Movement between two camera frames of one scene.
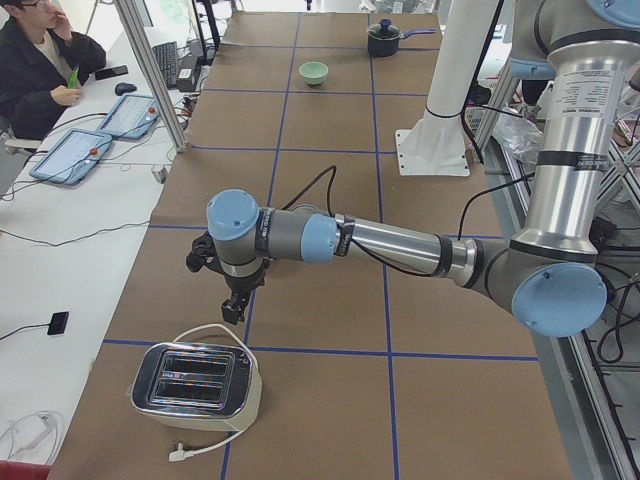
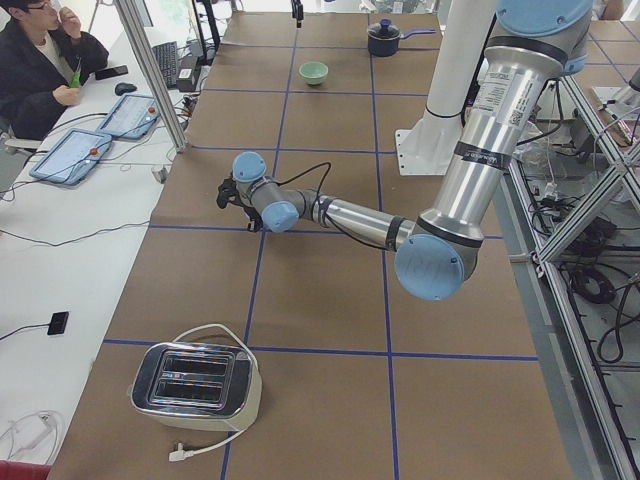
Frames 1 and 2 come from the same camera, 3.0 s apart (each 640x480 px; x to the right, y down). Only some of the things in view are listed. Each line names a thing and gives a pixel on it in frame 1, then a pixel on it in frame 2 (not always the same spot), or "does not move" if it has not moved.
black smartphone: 58,323 does not move
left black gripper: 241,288 → 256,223
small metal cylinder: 161,173 does not move
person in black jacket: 42,66 does not move
